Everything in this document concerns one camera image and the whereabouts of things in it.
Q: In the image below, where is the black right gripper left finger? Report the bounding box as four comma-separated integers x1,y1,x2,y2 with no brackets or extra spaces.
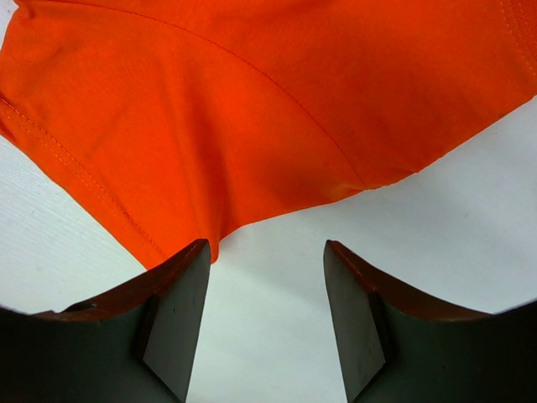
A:
1,239,211,402

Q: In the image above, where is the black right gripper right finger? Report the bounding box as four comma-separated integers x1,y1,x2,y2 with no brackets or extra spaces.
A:
324,240,536,402

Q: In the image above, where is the orange t shirt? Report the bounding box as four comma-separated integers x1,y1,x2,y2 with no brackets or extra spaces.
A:
1,1,536,269

